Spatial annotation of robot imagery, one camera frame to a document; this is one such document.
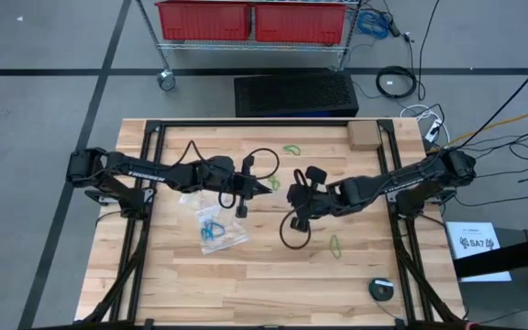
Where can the clear plastic zip bag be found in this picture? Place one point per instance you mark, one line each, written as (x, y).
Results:
(190, 199)
(232, 238)

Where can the red plastic storage bin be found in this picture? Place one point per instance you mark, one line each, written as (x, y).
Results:
(298, 23)
(200, 20)

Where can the black perforated computer case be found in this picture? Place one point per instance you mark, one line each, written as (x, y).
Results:
(291, 94)

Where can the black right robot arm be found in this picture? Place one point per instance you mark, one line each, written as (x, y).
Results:
(406, 181)

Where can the white SA7 paper sign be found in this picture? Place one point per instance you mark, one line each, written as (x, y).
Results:
(475, 256)

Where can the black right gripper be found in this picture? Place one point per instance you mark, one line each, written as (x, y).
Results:
(310, 199)

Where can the blue rubber band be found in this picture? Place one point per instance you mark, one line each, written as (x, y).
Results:
(204, 236)
(218, 225)
(209, 229)

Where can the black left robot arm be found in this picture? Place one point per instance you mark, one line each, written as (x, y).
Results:
(145, 174)

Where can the small cardboard box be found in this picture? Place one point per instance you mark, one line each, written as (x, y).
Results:
(364, 135)

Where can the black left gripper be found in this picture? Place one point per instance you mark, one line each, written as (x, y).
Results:
(234, 184)

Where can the white power strip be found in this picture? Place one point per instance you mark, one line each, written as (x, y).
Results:
(432, 130)

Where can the black aluminium table frame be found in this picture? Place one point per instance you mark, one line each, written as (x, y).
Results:
(255, 123)

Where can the grey caster wheel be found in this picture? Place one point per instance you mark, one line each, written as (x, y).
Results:
(167, 81)

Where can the grey metal cabinet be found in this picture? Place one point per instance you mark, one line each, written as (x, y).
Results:
(498, 298)

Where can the black flat bar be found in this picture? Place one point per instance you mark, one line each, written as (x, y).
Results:
(511, 259)

